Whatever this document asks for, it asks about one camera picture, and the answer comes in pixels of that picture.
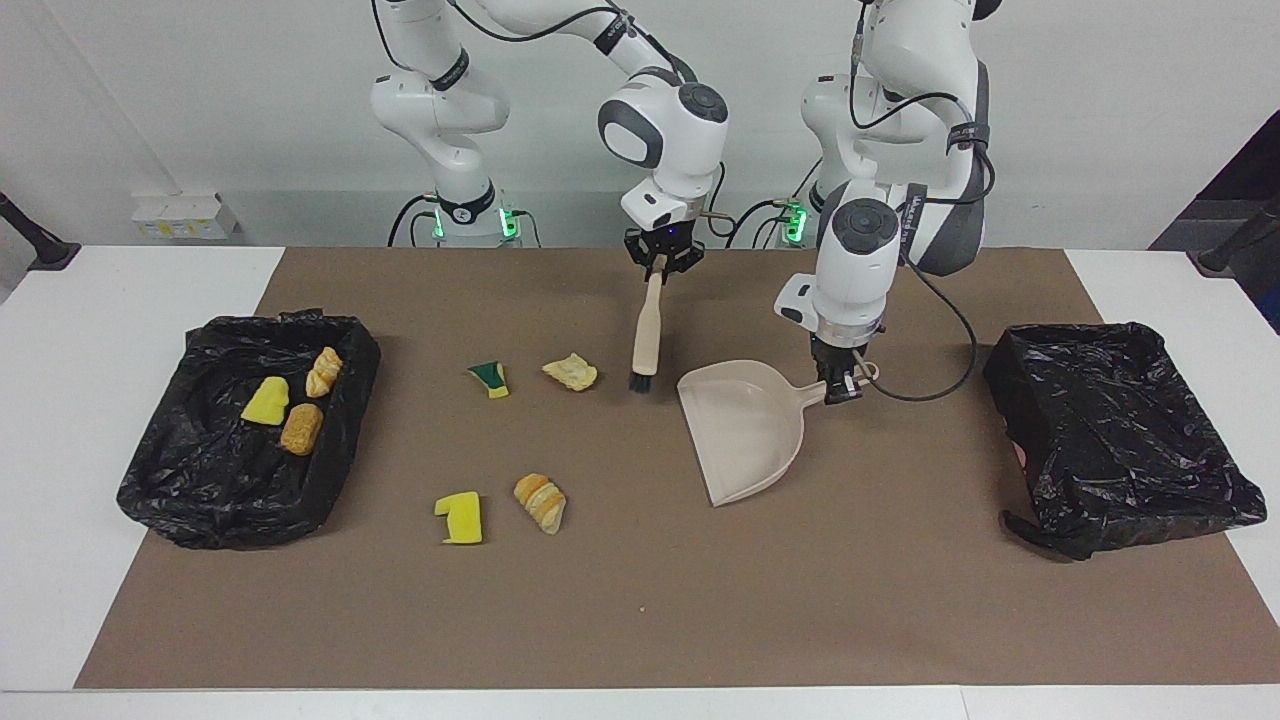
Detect beige plastic dustpan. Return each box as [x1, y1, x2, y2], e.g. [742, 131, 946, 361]
[677, 360, 881, 508]

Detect pale bread piece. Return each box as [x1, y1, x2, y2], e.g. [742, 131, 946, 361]
[542, 352, 599, 392]

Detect striped croissant bread piece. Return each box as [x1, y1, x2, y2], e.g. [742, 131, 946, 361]
[513, 473, 568, 535]

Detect notched yellow sponge piece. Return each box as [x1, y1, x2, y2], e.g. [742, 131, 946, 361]
[434, 490, 484, 546]

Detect small striped bread roll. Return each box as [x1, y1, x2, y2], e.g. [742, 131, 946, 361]
[305, 346, 343, 400]

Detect brown bread bun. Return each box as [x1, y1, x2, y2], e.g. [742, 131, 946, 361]
[280, 402, 325, 457]

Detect wavy yellow green sponge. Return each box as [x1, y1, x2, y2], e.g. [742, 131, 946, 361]
[240, 376, 291, 427]

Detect black bag lined bin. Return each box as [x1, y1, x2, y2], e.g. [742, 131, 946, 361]
[116, 311, 382, 551]
[982, 321, 1268, 561]

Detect brown table mat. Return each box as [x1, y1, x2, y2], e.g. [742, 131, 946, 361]
[75, 247, 1280, 691]

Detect dark furniture panel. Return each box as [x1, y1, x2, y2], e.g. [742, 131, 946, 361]
[1148, 108, 1280, 333]

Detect black base cables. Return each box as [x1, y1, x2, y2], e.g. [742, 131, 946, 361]
[725, 195, 801, 249]

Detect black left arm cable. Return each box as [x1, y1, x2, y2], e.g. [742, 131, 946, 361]
[848, 0, 997, 403]

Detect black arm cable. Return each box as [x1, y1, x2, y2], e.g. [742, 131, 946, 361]
[372, 0, 728, 241]
[848, 0, 997, 403]

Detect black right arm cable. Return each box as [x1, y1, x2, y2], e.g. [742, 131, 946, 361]
[372, 0, 728, 241]

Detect white wall socket boxes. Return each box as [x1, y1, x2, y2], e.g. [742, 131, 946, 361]
[132, 193, 239, 241]

